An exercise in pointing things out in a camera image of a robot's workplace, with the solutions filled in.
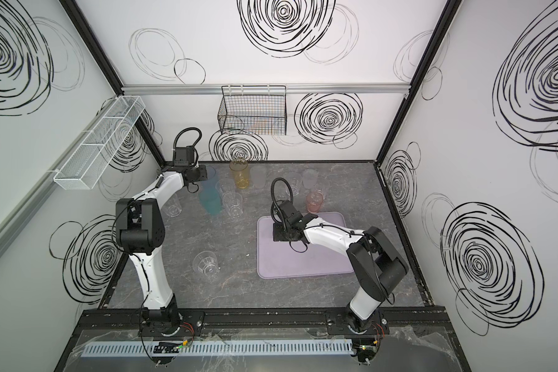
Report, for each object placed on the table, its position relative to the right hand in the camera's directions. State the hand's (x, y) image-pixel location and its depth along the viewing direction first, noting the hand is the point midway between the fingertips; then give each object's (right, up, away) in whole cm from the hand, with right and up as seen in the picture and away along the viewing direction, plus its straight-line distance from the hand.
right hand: (274, 234), depth 89 cm
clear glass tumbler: (+16, +23, +19) cm, 34 cm away
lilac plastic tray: (+2, -8, -5) cm, 10 cm away
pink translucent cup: (+18, +12, +16) cm, 27 cm away
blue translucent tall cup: (-27, +20, +6) cm, 34 cm away
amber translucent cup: (-16, +26, +14) cm, 33 cm away
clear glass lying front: (-26, -11, -2) cm, 28 cm away
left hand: (-33, +26, +13) cm, 43 cm away
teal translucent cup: (-27, +12, +9) cm, 31 cm away
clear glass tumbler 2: (-19, +11, +12) cm, 25 cm away
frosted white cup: (-8, +24, +18) cm, 31 cm away
